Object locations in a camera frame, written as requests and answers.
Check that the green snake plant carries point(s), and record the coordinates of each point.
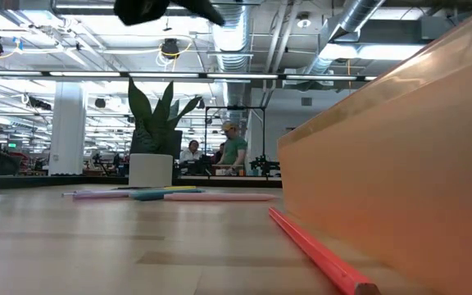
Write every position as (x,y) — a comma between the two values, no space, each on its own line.
(154,131)

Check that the orange translucent plastic tray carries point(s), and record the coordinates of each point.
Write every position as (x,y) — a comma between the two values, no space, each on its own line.
(404,184)

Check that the pale pink pen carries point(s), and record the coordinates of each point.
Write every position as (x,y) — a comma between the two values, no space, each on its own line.
(219,197)

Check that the black metal stand frame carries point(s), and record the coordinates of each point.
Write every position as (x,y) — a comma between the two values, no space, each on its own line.
(236,107)

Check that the long ceiling light bar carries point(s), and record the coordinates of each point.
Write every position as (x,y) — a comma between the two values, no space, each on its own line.
(240,76)

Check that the silver ventilation duct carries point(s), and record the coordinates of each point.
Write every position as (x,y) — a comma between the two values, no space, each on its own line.
(230,41)
(355,16)

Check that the teal pen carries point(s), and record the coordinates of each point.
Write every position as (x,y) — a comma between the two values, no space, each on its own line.
(146,196)

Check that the black table frame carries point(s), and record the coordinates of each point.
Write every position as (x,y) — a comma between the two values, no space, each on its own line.
(55,181)

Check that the white plant pot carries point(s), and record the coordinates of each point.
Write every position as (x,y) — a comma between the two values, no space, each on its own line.
(150,170)

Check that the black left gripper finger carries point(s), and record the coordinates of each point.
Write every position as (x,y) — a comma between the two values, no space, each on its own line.
(142,10)
(201,10)

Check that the yellow pen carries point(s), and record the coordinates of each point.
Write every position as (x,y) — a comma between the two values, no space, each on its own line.
(182,188)

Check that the lilac pen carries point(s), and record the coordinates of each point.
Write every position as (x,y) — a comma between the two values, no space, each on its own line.
(96,195)

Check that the orange pencil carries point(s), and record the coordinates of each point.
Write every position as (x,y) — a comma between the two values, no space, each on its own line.
(322,256)

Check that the person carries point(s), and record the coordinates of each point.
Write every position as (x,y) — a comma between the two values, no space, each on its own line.
(234,149)
(190,153)
(219,155)

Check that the small black robot arm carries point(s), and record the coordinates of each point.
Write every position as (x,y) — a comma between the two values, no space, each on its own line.
(264,164)

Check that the white building column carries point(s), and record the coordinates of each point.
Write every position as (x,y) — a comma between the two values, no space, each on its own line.
(66,123)

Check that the slate blue pen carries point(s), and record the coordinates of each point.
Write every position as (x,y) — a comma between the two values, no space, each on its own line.
(189,191)

